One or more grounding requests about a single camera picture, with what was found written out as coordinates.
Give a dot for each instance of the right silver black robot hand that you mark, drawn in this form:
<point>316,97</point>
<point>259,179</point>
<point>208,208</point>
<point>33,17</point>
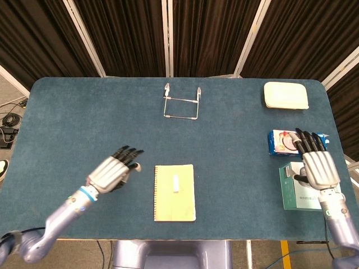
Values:
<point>321,171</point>

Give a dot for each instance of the dark brown pleated curtain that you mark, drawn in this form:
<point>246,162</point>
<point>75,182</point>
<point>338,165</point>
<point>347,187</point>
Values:
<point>33,36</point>
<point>213,36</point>
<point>347,112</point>
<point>126,36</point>
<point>308,33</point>

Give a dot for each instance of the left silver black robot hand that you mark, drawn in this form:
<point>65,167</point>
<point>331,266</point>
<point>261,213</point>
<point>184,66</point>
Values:
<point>109,175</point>

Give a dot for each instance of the black power adapter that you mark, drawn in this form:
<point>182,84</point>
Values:
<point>7,137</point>

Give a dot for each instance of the yellow spiral notebook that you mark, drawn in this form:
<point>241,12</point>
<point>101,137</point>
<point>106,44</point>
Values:
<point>175,204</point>

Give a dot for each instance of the lavender robot torso base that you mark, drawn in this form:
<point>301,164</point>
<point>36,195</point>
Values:
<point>174,256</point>

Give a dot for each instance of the blue cookie box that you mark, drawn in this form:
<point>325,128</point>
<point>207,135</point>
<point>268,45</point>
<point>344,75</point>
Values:
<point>280,144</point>

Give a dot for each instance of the teal product box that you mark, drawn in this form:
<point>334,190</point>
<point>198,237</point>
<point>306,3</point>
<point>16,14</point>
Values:
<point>297,196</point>

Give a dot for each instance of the blue felt table mat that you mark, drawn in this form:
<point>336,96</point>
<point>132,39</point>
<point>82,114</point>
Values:
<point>112,120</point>

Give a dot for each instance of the white table leg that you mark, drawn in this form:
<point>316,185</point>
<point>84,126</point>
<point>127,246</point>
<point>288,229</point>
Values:
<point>249,255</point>

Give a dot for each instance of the white partition frame post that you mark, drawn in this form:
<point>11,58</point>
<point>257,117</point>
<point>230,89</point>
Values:
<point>340,67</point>
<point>12,81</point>
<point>251,39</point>
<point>168,39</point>
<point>84,39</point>

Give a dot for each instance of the right lavender robot arm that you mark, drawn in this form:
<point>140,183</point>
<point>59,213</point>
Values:
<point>340,229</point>

